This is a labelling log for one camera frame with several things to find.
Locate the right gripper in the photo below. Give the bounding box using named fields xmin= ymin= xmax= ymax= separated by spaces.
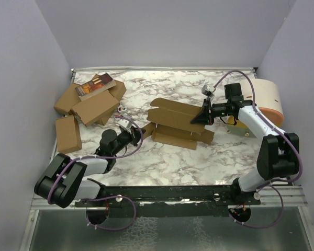
xmin=190 ymin=97 xmax=230 ymax=126

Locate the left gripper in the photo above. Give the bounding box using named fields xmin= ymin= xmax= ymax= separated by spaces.
xmin=112 ymin=125 xmax=146 ymax=156

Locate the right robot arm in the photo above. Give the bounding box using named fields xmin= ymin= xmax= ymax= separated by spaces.
xmin=191 ymin=83 xmax=302 ymax=204

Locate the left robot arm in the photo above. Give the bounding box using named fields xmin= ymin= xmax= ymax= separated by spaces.
xmin=34 ymin=127 xmax=146 ymax=208

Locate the small cardboard box left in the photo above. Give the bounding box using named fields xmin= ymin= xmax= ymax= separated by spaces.
xmin=55 ymin=115 xmax=82 ymax=154

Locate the large bottom cardboard box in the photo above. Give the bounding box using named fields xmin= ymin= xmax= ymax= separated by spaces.
xmin=54 ymin=73 xmax=126 ymax=115

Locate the paperback book dark cover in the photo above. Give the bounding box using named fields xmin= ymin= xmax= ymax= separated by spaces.
xmin=75 ymin=73 xmax=116 ymax=101

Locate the white round ceramic container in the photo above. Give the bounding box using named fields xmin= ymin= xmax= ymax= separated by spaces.
xmin=227 ymin=78 xmax=285 ymax=138

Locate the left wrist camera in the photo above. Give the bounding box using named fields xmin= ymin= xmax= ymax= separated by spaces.
xmin=115 ymin=115 xmax=133 ymax=133

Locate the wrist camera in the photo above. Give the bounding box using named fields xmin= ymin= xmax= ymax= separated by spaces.
xmin=115 ymin=115 xmax=133 ymax=133
xmin=201 ymin=84 xmax=216 ymax=99

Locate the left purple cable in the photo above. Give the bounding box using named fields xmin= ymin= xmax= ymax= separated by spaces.
xmin=47 ymin=117 xmax=144 ymax=232

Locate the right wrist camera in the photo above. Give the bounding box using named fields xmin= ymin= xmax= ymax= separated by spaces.
xmin=201 ymin=84 xmax=216 ymax=99

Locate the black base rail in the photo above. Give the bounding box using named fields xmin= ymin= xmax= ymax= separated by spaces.
xmin=75 ymin=184 xmax=261 ymax=218

